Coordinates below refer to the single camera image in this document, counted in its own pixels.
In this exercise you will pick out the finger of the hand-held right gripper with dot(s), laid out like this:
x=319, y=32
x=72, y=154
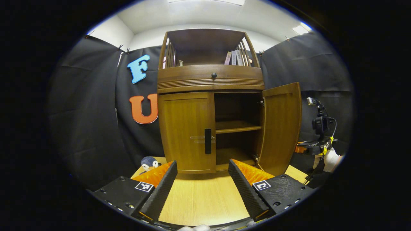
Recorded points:
x=308, y=146

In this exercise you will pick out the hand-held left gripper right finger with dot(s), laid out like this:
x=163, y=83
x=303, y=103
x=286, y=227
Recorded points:
x=245, y=189

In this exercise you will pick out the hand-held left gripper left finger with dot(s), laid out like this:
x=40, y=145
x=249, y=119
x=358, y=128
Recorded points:
x=160, y=189

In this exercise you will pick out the wooden shoe cabinet door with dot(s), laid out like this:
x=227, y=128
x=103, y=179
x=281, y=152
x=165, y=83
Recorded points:
x=281, y=128
x=183, y=131

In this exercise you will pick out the wooden double-door shoe cabinet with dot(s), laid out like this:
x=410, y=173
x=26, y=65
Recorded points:
x=205, y=41

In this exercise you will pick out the wooden cabinet shelf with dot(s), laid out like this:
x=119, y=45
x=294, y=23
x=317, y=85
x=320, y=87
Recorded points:
x=236, y=125

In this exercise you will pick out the wooden cabinet drawer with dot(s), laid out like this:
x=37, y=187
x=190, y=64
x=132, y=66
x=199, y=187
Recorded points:
x=192, y=77

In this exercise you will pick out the penguin plush toy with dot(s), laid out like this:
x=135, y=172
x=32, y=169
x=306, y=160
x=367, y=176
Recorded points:
x=149, y=163

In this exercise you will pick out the ceiling light panel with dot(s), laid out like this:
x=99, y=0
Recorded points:
x=301, y=29

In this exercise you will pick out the black backdrop cloth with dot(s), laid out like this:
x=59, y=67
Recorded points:
x=90, y=112

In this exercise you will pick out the white book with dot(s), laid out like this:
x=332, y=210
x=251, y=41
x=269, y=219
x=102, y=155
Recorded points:
x=239, y=57

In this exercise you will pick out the grey book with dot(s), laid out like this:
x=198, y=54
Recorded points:
x=233, y=58

